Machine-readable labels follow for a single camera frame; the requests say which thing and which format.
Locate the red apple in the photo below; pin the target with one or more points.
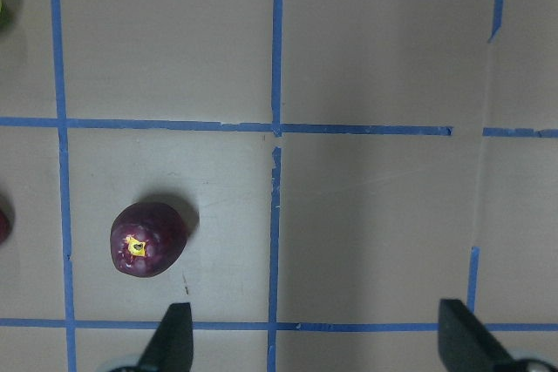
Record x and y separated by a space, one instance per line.
5 226

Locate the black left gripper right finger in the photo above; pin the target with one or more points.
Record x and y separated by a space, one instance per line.
464 344

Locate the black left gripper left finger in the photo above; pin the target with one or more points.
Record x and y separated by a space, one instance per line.
171 347

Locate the green apple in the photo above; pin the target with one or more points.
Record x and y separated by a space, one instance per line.
4 15

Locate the dark purple apple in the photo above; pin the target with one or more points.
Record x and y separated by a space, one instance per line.
147 238

